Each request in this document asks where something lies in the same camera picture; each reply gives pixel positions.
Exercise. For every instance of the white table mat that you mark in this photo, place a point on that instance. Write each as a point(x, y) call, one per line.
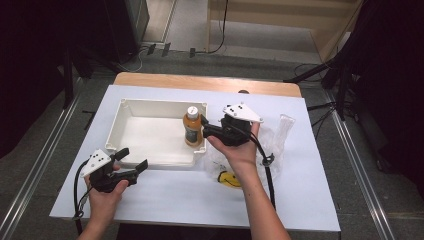
point(173, 200)

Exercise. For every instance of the black metal stand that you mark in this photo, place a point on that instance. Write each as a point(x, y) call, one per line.
point(68, 80)
point(333, 66)

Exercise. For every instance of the light wooden furniture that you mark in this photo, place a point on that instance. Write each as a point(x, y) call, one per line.
point(283, 23)

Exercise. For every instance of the small dark round object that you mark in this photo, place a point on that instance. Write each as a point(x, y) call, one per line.
point(243, 91)

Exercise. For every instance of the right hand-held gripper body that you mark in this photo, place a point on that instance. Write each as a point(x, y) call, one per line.
point(233, 128)

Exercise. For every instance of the aluminium floor rail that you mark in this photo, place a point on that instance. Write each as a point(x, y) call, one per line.
point(36, 166)
point(366, 173)

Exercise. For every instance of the person's right hand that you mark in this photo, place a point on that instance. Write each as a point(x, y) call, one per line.
point(238, 151)

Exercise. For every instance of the white plastic bin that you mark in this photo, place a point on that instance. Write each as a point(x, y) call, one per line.
point(153, 136)

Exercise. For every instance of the person's left hand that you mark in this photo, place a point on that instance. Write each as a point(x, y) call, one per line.
point(105, 203)

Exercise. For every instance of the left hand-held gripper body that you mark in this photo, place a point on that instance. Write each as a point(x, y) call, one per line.
point(100, 166)

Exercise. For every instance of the black cabinet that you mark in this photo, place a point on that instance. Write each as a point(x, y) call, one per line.
point(128, 26)

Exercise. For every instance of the orange drink bottle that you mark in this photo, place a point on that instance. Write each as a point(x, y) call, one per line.
point(192, 128)

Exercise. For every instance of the clear plastic bag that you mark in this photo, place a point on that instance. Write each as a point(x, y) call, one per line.
point(276, 140)

